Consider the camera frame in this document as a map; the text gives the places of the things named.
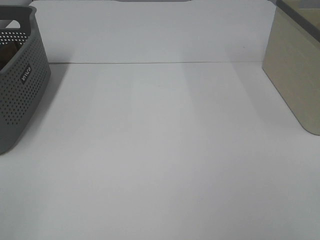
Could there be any brown towel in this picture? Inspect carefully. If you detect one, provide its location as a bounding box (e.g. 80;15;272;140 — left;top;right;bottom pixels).
0;41;21;70

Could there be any grey perforated plastic basket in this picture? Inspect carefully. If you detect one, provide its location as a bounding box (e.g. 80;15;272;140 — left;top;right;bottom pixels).
0;5;51;154

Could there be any beige plastic storage bin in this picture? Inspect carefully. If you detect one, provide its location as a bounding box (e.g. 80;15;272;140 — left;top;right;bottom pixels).
262;0;320;135

